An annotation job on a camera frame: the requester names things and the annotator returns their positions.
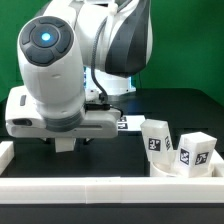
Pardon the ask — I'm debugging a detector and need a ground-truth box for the white front fence rail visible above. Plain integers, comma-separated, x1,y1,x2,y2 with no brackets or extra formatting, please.
0,177,224,204

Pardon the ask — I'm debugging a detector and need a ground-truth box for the white left fence rail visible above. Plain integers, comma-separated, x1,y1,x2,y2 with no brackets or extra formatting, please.
0,141,14,175

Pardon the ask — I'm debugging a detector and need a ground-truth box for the white round stool seat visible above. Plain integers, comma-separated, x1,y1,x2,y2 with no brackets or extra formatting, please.
150,148,214,178

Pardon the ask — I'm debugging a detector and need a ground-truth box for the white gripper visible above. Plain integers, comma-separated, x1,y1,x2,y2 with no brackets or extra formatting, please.
6,109,121,138

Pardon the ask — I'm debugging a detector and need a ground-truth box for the white marker base plate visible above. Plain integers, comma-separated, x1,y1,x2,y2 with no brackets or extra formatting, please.
117,115,145,131

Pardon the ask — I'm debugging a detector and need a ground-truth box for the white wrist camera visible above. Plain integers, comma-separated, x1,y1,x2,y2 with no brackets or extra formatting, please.
5,86,46,128

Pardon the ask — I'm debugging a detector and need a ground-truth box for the white fence rail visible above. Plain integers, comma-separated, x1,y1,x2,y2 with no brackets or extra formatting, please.
0,141,14,175
0,177,224,204
213,153,224,178

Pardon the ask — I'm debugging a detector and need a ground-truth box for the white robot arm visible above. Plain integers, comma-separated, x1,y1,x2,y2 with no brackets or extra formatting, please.
5,0,152,138

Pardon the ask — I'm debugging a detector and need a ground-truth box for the white right fence rail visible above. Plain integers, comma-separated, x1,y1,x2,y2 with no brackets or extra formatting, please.
213,153,224,178

